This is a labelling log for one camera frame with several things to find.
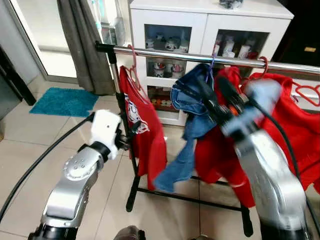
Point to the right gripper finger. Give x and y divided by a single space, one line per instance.
229 92
207 97

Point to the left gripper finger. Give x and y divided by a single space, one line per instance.
136 131
129 120

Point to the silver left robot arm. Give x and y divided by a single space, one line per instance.
75 172

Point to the blue plastic hanger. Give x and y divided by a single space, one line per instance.
212 62

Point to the red plastic hanger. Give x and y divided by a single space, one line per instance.
135 67
306 88
266 67

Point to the red printed t-shirt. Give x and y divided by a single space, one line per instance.
152 150

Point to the blue denim garment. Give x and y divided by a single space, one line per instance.
175 172

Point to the teal floor mat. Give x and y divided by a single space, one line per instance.
62 102

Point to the plain red jacket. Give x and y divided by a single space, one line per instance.
300 130

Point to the white glass-door cabinet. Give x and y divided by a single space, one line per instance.
200 20

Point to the grey curtain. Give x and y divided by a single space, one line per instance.
80 45

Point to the dark wooden cabinet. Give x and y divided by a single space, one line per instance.
300 30

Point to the white framed glass door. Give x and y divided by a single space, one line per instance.
45 30

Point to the black metal desk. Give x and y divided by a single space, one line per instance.
12 75

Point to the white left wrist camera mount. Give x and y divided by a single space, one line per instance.
105 127

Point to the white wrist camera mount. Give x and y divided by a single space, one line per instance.
105 127
261 97

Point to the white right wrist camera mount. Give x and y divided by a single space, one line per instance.
261 97

